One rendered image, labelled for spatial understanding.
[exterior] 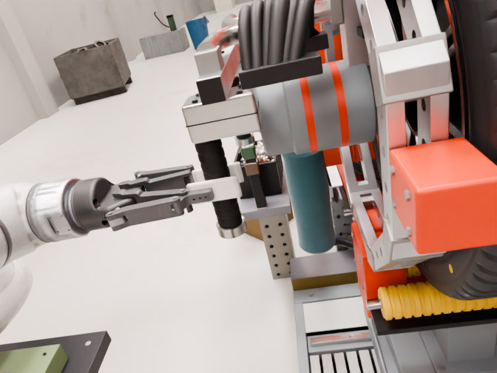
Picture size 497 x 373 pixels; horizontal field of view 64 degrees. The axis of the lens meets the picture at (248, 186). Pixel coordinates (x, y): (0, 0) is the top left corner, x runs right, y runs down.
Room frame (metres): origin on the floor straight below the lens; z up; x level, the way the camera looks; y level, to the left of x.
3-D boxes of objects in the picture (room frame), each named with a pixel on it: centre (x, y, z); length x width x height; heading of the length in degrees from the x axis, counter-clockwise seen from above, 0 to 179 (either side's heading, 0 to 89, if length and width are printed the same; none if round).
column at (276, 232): (1.26, -0.06, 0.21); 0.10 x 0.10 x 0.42; 81
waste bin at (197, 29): (8.56, 0.19, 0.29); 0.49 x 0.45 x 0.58; 82
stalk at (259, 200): (1.04, -0.03, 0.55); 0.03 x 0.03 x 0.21; 81
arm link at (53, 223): (0.53, 0.27, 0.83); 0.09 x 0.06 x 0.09; 171
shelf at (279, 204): (1.24, -0.06, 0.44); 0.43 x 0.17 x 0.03; 171
